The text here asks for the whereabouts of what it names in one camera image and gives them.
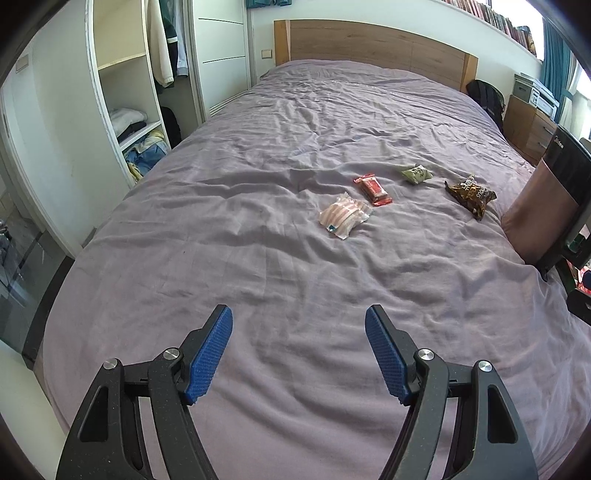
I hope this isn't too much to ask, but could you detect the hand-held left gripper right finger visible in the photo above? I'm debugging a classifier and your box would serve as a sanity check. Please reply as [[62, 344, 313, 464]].
[[365, 305, 539, 480]]

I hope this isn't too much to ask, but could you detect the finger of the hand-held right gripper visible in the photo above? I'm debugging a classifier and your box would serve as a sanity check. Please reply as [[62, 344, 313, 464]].
[[567, 292, 591, 329]]

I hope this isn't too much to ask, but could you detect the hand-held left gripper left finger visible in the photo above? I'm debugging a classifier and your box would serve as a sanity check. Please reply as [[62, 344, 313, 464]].
[[55, 304, 234, 480]]

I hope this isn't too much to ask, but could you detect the pink striped snack packet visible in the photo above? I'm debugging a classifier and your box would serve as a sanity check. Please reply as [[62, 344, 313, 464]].
[[318, 194, 374, 241]]

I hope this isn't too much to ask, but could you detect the brown snack packet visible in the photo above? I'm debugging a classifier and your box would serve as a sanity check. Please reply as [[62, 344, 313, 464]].
[[444, 174, 498, 221]]

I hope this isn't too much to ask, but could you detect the red rectangular snack packet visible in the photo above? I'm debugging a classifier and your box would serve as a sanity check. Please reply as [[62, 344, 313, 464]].
[[353, 173, 393, 207]]

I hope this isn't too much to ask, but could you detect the small olive snack packet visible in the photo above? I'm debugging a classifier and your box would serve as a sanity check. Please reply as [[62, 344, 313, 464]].
[[401, 165, 435, 185]]

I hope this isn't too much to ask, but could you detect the brown black appliance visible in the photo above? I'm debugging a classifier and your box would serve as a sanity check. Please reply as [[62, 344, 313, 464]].
[[501, 124, 591, 282]]

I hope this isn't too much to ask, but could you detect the bed with purple sheet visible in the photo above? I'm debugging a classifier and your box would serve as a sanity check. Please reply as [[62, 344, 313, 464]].
[[41, 59, 591, 480]]

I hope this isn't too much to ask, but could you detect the wooden nightstand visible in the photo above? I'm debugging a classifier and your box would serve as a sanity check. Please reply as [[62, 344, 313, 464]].
[[503, 95, 559, 167]]

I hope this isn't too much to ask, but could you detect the pile of clothes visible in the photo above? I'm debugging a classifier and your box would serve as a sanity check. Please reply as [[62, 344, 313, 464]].
[[124, 129, 169, 183]]

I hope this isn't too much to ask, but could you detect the white grey printer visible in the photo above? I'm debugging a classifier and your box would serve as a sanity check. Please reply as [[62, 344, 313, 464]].
[[513, 73, 561, 121]]

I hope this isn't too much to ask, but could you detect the black backpack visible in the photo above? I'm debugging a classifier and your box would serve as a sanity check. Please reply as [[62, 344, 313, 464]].
[[466, 79, 506, 134]]

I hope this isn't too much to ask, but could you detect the black bag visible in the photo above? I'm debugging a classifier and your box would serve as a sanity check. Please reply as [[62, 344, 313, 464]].
[[159, 106, 182, 148]]

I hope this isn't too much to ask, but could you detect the folded clothes stack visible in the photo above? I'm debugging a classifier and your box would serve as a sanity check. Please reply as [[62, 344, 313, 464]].
[[109, 107, 147, 141]]

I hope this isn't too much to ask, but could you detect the row of books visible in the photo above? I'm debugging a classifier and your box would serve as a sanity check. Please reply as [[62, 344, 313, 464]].
[[438, 0, 539, 56]]

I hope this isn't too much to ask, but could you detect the hanging cream jacket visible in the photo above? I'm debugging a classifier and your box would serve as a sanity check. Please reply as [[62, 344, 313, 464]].
[[148, 0, 175, 86]]

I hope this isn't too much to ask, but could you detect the white wardrobe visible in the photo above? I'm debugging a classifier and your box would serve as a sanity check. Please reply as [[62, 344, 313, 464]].
[[85, 0, 252, 185]]

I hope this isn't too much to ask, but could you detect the wooden headboard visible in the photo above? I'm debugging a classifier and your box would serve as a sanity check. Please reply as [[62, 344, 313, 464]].
[[274, 19, 478, 95]]

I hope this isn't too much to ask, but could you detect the hanging dark garment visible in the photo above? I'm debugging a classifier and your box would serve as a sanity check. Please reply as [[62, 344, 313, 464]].
[[159, 0, 190, 77]]

